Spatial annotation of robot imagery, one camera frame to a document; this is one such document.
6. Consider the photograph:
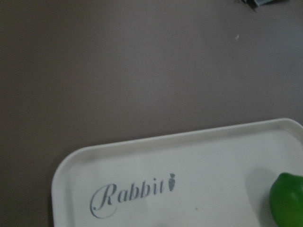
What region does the green lime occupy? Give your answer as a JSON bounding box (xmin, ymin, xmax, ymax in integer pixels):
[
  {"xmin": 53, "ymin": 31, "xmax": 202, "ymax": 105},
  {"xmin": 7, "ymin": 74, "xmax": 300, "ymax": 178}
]
[{"xmin": 269, "ymin": 173, "xmax": 303, "ymax": 227}]

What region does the white rabbit tray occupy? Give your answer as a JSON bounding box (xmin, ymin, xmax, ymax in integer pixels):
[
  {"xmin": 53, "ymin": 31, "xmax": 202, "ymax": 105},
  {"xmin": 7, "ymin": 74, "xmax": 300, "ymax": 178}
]
[{"xmin": 52, "ymin": 118, "xmax": 303, "ymax": 227}]

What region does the grey folded cloth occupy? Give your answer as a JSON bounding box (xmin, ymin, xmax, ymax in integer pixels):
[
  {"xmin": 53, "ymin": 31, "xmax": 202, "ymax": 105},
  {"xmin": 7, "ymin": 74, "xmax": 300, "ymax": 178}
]
[{"xmin": 240, "ymin": 0, "xmax": 285, "ymax": 8}]

